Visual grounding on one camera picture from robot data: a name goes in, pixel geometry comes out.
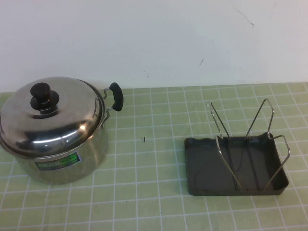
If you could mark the steel pot lid black knob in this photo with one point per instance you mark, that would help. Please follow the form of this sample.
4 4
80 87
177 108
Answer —
60 125

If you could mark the stainless steel pot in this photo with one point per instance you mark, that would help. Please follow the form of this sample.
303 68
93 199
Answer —
72 163

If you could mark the dark grey drip tray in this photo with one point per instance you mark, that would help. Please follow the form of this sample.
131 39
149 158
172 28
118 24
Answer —
207 168

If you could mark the green grid table mat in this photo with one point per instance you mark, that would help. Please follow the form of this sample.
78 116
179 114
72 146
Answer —
154 211

